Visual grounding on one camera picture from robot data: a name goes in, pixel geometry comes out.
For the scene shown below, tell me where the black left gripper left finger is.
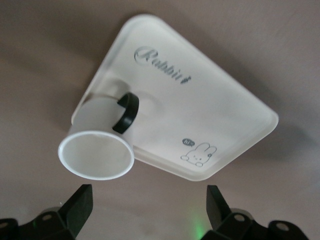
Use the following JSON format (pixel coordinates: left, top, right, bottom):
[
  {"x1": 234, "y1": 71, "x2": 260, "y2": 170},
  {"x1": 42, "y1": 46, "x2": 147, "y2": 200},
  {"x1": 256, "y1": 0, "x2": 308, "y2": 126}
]
[{"x1": 0, "y1": 184, "x2": 94, "y2": 240}]

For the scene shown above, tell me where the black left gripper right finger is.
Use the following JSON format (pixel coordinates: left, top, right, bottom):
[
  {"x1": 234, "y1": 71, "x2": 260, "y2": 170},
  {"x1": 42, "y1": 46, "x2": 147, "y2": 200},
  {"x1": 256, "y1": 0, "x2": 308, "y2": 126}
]
[{"x1": 206, "y1": 184, "x2": 308, "y2": 240}]

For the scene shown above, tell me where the white smiley mug black handle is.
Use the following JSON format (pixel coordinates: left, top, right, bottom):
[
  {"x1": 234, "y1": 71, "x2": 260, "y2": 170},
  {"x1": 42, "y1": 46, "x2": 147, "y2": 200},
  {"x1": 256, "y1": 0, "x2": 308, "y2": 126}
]
[{"x1": 57, "y1": 92, "x2": 140, "y2": 181}]

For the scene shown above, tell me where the cream rabbit print tray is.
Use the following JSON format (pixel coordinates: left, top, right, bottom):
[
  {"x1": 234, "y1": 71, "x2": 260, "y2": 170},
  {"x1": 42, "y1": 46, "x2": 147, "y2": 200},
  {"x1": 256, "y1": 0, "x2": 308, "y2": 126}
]
[{"x1": 70, "y1": 13, "x2": 279, "y2": 182}]

